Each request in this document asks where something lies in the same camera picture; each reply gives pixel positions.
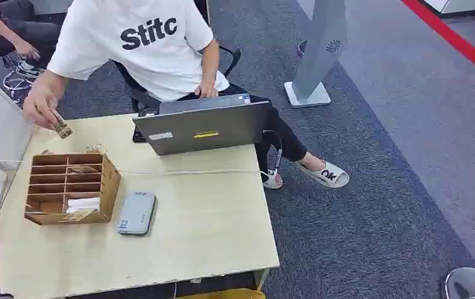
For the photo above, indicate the person in dark clothes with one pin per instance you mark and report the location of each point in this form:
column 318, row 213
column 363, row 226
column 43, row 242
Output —
column 22, row 29

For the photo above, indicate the person in white shirt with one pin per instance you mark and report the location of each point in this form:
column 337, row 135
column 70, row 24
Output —
column 146, row 62

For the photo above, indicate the grey laptop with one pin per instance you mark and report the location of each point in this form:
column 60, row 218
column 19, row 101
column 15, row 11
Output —
column 202, row 128

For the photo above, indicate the grey stand with white base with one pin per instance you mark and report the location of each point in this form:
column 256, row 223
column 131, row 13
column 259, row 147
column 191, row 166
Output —
column 319, row 49

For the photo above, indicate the white sandal with red print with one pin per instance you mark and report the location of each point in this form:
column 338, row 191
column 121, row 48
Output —
column 273, row 180

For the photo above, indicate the printed card in slot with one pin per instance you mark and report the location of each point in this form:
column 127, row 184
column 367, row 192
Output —
column 83, row 169

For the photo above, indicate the chrome chair base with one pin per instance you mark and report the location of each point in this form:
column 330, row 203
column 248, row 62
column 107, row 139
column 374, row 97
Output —
column 20, row 78

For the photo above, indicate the printed card leaning flat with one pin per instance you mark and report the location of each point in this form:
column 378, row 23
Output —
column 76, row 216

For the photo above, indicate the person's left hand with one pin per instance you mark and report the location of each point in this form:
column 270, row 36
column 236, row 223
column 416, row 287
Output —
column 206, row 90

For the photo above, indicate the person's right hand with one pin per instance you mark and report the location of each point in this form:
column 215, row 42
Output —
column 39, row 103

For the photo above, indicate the yellow board under desk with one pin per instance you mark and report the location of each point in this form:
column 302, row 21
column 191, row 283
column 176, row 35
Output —
column 225, row 294

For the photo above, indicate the white cards stack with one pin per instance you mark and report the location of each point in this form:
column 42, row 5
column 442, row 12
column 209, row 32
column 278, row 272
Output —
column 83, row 204

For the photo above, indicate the white and black furniture base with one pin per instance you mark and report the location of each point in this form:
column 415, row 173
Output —
column 456, row 6

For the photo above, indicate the grey card reader device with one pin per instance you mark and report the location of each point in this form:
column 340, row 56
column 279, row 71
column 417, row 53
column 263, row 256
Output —
column 137, row 213

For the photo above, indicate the wooden card box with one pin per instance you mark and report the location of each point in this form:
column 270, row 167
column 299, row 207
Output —
column 109, row 185

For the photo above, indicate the stack of printed cards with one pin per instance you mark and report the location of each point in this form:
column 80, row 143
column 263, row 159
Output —
column 63, row 128

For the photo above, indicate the black office chair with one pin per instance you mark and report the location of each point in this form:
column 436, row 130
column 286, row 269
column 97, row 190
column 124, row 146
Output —
column 138, row 93

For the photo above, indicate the white sandal with black print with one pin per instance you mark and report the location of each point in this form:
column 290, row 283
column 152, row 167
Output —
column 328, row 175

